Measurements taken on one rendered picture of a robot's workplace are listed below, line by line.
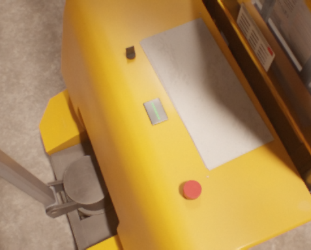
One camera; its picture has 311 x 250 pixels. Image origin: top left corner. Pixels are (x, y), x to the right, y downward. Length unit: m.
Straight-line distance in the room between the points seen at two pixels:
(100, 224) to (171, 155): 0.66
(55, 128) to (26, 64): 0.68
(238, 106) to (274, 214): 0.25
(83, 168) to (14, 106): 0.78
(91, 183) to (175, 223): 0.55
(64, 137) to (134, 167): 0.65
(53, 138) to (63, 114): 0.10
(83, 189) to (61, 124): 0.31
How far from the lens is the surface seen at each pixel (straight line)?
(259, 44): 0.88
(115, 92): 0.92
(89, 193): 1.30
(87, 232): 1.44
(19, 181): 1.05
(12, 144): 1.93
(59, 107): 1.53
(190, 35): 0.98
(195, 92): 0.90
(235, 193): 0.83
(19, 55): 2.15
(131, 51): 0.94
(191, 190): 0.79
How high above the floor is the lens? 1.69
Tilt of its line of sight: 68 degrees down
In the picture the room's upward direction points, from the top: 3 degrees counter-clockwise
